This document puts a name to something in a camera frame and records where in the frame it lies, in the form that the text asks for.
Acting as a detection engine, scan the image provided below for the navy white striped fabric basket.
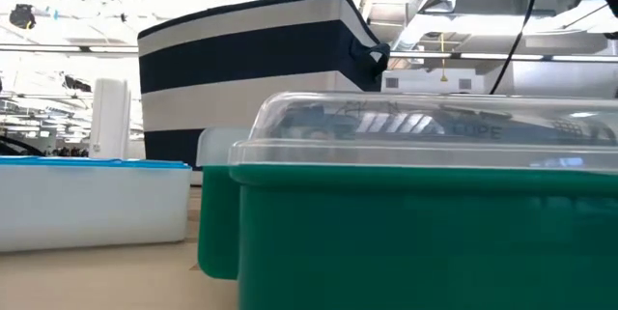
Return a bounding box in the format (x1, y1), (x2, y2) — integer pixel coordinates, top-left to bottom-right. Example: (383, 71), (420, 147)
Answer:
(136, 0), (391, 171)

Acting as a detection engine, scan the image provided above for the blue white weekly pill organizer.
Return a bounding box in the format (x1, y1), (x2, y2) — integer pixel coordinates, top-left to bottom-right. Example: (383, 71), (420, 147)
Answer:
(0, 155), (193, 254)

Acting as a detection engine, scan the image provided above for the black ceiling fixture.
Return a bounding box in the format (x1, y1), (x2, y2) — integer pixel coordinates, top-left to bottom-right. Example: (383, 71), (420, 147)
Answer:
(8, 3), (38, 31)

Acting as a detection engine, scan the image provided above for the yellow hanging tag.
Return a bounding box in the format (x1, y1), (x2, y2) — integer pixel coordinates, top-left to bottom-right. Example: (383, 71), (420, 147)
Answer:
(437, 32), (449, 83)

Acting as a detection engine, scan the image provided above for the green first aid kit box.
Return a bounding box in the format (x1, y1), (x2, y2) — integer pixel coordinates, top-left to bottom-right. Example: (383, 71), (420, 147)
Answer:
(195, 90), (618, 310)

